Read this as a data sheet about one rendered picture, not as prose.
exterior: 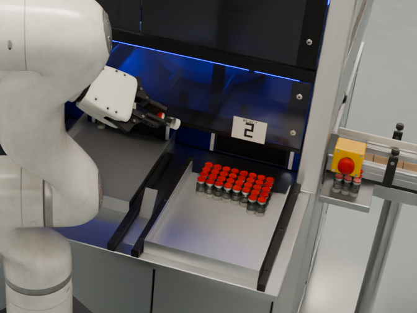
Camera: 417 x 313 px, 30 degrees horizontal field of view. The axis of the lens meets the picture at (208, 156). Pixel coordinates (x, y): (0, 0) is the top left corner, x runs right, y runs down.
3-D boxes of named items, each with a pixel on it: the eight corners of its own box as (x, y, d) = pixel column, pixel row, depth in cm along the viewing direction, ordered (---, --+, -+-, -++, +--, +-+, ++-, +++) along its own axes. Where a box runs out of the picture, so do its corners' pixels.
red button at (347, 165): (337, 166, 190) (340, 152, 188) (354, 169, 190) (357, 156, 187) (335, 174, 187) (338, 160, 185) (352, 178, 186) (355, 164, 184)
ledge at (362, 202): (326, 172, 208) (327, 166, 207) (375, 184, 206) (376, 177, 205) (318, 200, 197) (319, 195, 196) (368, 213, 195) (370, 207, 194)
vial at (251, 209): (247, 208, 188) (249, 193, 186) (255, 210, 188) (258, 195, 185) (244, 213, 186) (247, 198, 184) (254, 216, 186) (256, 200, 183)
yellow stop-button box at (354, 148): (334, 156, 197) (339, 132, 193) (362, 163, 195) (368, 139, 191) (329, 172, 191) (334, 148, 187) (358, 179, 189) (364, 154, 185)
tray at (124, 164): (85, 121, 215) (86, 110, 213) (175, 142, 210) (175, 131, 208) (28, 187, 188) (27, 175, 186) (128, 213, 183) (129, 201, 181)
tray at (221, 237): (190, 172, 199) (191, 161, 197) (288, 196, 194) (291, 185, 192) (143, 252, 171) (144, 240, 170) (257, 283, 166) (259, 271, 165)
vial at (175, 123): (175, 122, 157) (157, 113, 155) (181, 118, 155) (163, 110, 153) (174, 131, 156) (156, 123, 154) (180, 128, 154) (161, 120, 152)
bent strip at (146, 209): (144, 207, 185) (146, 186, 182) (156, 210, 185) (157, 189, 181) (123, 241, 174) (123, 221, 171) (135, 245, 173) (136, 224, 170)
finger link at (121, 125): (96, 100, 147) (120, 93, 151) (113, 137, 147) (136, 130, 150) (99, 98, 146) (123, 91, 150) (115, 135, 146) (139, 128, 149)
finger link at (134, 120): (128, 112, 151) (157, 125, 154) (125, 126, 150) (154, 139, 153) (135, 106, 149) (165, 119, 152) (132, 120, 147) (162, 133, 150)
